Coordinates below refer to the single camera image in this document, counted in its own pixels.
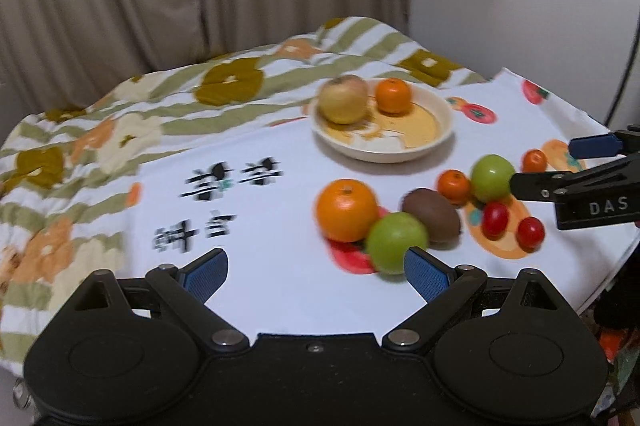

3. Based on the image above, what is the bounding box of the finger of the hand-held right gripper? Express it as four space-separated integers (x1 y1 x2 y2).
568 125 640 160
508 151 640 203

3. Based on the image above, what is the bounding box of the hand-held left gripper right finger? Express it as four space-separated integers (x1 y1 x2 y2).
382 246 561 353

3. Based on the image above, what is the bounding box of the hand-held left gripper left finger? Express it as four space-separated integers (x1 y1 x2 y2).
70 248 250 353

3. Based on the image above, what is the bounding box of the small tangerine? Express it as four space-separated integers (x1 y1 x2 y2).
437 169 473 206
375 78 413 115
522 149 549 174

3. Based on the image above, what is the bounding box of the red cherry tomato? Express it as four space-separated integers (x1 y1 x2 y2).
516 216 546 250
482 201 510 241

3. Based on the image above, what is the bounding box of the green apple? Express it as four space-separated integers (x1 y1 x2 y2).
470 155 517 203
365 212 431 276

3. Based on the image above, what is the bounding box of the brown kiwi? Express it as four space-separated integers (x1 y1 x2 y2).
401 187 462 243

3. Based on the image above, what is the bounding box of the large orange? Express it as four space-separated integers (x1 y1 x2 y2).
315 179 379 243

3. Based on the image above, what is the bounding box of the cream shallow bowl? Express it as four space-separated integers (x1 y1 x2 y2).
307 78 456 163

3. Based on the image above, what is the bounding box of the white persimmon print cloth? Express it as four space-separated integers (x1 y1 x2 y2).
122 67 640 338

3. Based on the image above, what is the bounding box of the floral striped blanket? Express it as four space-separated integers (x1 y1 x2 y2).
0 16 489 359

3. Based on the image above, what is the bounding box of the yellowish apple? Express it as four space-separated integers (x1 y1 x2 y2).
318 75 369 125

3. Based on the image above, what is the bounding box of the thin black cable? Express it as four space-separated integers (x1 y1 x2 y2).
606 0 640 128

